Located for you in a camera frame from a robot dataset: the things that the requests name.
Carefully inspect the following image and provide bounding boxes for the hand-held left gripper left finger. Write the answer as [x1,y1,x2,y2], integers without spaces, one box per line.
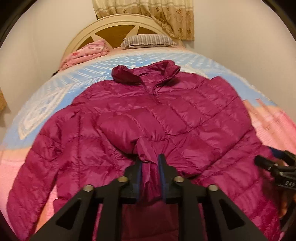
[30,159,142,241]

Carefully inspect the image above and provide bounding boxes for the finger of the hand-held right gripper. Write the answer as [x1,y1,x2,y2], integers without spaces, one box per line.
[269,147,296,167]
[254,155,281,174]

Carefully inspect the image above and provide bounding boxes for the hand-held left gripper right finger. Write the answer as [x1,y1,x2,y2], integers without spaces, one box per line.
[157,153,269,241]

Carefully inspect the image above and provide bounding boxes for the magenta puffer jacket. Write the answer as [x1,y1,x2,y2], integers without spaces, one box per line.
[6,60,287,241]

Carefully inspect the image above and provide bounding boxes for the person's right hand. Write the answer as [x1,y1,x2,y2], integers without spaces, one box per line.
[277,190,296,220]

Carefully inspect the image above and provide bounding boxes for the blue and pink printed blanket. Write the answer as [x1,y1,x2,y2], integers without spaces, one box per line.
[0,50,296,241]

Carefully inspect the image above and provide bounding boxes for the pink bed sheet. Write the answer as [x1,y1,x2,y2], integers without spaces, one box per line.
[109,45,188,56]

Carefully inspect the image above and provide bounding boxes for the folded pink floral quilt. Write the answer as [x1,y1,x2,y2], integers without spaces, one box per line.
[60,40,114,70]

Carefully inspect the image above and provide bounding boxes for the striped pillow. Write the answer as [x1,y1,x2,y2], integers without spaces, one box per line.
[121,34,178,49]

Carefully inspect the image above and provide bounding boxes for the beige patterned curtain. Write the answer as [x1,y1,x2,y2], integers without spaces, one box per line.
[0,89,7,113]
[92,0,195,41]

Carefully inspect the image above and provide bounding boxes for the cream wooden headboard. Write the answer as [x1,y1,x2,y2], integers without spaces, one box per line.
[60,14,185,67]

